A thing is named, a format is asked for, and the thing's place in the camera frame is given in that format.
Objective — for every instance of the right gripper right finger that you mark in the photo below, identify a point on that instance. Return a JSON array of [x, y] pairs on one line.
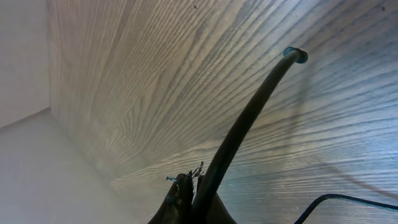
[[217, 213]]

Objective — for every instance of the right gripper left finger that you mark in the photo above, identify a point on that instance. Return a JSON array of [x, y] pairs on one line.
[[177, 205]]

